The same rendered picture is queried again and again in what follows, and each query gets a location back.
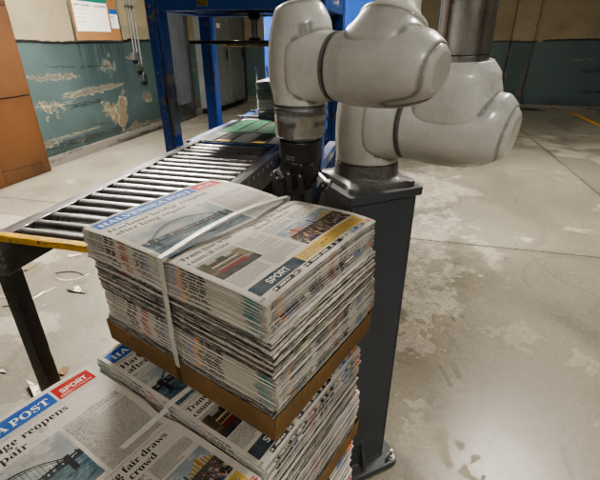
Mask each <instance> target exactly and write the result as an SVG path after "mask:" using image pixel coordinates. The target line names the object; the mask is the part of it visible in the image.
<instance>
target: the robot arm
mask: <svg viewBox="0 0 600 480"><path fill-rule="evenodd" d="M499 1H500V0H441V9H440V17H439V26H438V32H437V31H436V30H433V29H431V28H429V25H428V22H427V20H426V18H425V17H424V16H423V15H422V13H421V3H422V0H375V1H373V2H370V3H368V4H367V5H365V6H364V7H363V8H362V9H361V10H360V13H359V14H358V15H357V17H356V18H355V19H354V20H353V21H352V22H351V23H350V24H349V25H348V26H347V28H346V30H333V29H332V24H331V20H330V16H329V13H328V11H327V9H326V8H325V6H324V4H323V3H322V2H321V1H319V0H289V1H287V2H284V3H282V4H281V5H279V6H278V7H277V8H276V9H275V10H274V14H273V16H272V20H271V25H270V40H269V77H270V88H271V91H272V94H273V100H274V125H275V134H276V136H278V137H280V138H279V156H280V159H281V163H280V165H279V168H278V169H277V170H273V171H271V172H270V178H271V180H272V182H273V184H274V188H275V192H276V196H277V197H281V196H285V195H287V196H290V200H291V201H301V202H306V203H311V193H312V190H313V184H314V183H315V181H316V180H317V185H316V187H317V190H316V192H315V194H314V198H313V202H312V204H315V205H320V206H324V203H325V199H326V195H327V191H328V189H329V188H330V186H331V184H332V183H334V184H335V185H337V186H339V187H340V188H342V189H344V190H345V191H346V192H347V193H348V194H349V195H362V194H364V193H368V192H374V191H380V190H391V189H397V188H407V187H413V186H414V182H415V180H414V179H413V178H410V177H408V176H406V175H404V174H402V173H400V172H398V158H407V159H410V160H413V161H416V162H421V163H425V164H430V165H435V166H442V167H450V168H473V167H480V166H484V165H487V164H489V163H492V162H495V161H498V160H500V159H503V158H505V157H506V156H507V155H508V154H509V153H510V150H511V148H512V147H513V144H514V142H515V140H516V137H517V135H518V132H519V130H520V127H521V122H522V112H521V110H520V105H519V103H518V101H517V100H516V98H515V97H514V96H513V94H511V93H508V92H504V89H503V80H502V71H501V69H500V67H499V65H498V64H497V62H496V61H495V59H493V58H490V52H491V46H492V40H493V35H494V29H495V23H496V18H497V12H498V7H499ZM328 101H333V102H338V104H337V112H336V123H335V148H336V158H335V166H334V168H328V169H322V170H321V168H320V165H319V162H320V157H321V137H323V136H324V135H325V130H326V110H327V107H326V102H328ZM286 181H287V183H286Z"/></svg>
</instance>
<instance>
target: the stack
mask: <svg viewBox="0 0 600 480"><path fill-rule="evenodd" d="M360 351H361V348H359V347H358V346H355V348H354V349H353V350H352V351H351V352H350V354H349V355H348V356H347V357H346V359H345V360H344V361H343V362H342V363H341V365H340V366H339V367H338V368H337V369H336V370H335V372H334V373H333V374H332V375H331V376H330V378H329V379H328V380H327V381H326V383H325V384H324V385H323V386H322V387H321V388H320V390H319V391H318V392H316V393H315V395H314V396H313V397H312V398H311V400H310V401H309V402H308V404H307V405H306V406H305V407H304V408H303V409H302V410H301V411H300V413H299V414H298V415H297V416H296V417H295V419H294V420H293V421H292V422H291V423H290V425H289V426H288V427H287V428H286V430H285V431H284V432H283V433H282V434H281V435H280V437H279V438H278V439H277V440H276V441H274V440H272V439H270V438H269V437H268V436H267V435H265V434H264V433H262V432H260V431H259V430H257V429H255V428H254V427H252V426H250V425H249V424H247V423H246V422H244V421H243V420H241V419H239V418H238V417H236V416H235V415H233V414H232V413H230V412H228V411H227V410H225V409H223V408H221V407H220V406H218V405H217V404H215V403H214V402H212V401H211V400H209V399H208V398H207V397H205V396H203V395H202V394H200V393H199V392H197V391H196V390H194V389H192V388H190V387H189V386H187V385H186V384H184V383H183V382H181V381H180V380H178V379H177V378H175V377H174V376H172V375H170V374H169V373H167V372H166V371H164V370H162V369H160V368H159V367H157V366H156V365H154V364H152V362H150V361H148V360H147V359H145V358H144V357H142V356H140V355H139V354H137V353H136V352H134V351H132V350H130V349H129V348H127V347H125V346H124V345H122V344H121V343H119V344H117V345H116V346H114V347H113V348H111V349H110V350H108V351H107V352H105V353H104V354H102V355H101V356H99V357H98V358H97V359H98V362H97V365H98V366H99V369H100V370H96V369H95V368H93V367H91V366H90V365H87V366H85V367H84V368H82V369H80V370H78V371H76V372H75V373H73V374H71V375H69V376H68V377H66V378H64V379H62V380H61V381H59V382H57V383H55V384H54V385H52V386H50V387H49V388H47V389H46V390H43V391H42V392H40V393H38V394H37V395H35V396H34V397H32V398H31V399H30V400H28V401H27V402H25V403H23V404H22V405H20V406H18V407H17V408H15V409H14V410H11V411H10V412H8V413H7V414H5V415H3V416H2V417H0V480H319V478H320V477H321V475H322V473H323V472H324V470H325V469H326V467H327V466H328V464H329V463H330V461H331V459H332V458H333V456H334V455H335V453H336V452H337V451H338V450H339V448H340V447H341V445H342V444H343V442H344V441H345V439H346V438H347V436H348V435H349V433H350V431H351V430H352V428H353V427H354V425H355V423H356V422H355V420H356V418H357V416H356V413H357V412H358V408H359V406H358V405H359V401H360V400H359V399H358V398H359V396H358V395H359V394H360V391H359V390H357V386H356V382H357V380H358V379H359V377H357V374H358V372H359V367H358V365H359V364H360V363H361V360H360V359H359V357H360V355H361V354H360ZM352 442H353V441H351V443H350V445H349V446H348V448H347V450H346V451H345V453H344V454H343V456H342V458H341V459H340V461H339V462H338V464H337V466H336V467H335V469H334V470H333V472H332V474H331V475H330V477H329V479H328V480H351V478H352V476H351V472H352V468H350V461H351V459H350V457H351V450H352V448H353V444H352Z"/></svg>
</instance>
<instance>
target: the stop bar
mask: <svg viewBox="0 0 600 480"><path fill-rule="evenodd" d="M0 242H7V243H14V244H21V245H29V246H36V247H43V248H51V249H59V250H72V251H80V252H89V251H88V250H87V249H86V245H87V244H86V243H85V242H82V241H74V240H67V239H59V238H51V237H44V236H35V235H27V234H20V233H12V232H4V231H0Z"/></svg>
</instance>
